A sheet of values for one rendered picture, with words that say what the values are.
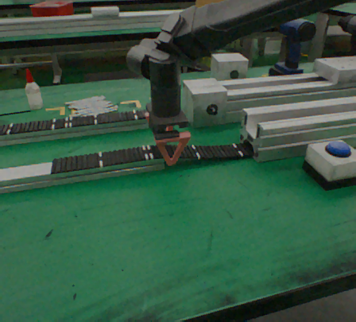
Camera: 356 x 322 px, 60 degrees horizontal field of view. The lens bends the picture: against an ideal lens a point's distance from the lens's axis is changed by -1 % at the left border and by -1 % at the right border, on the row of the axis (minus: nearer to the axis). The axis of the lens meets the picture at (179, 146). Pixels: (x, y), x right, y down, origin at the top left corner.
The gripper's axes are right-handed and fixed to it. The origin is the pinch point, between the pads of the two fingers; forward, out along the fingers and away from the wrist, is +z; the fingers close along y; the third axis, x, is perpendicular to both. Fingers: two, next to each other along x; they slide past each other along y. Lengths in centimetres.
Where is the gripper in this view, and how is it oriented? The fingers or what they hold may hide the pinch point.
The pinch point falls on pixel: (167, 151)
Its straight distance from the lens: 65.1
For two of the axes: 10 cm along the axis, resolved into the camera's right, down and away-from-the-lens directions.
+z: 0.0, 8.6, 5.2
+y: -2.5, -5.0, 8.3
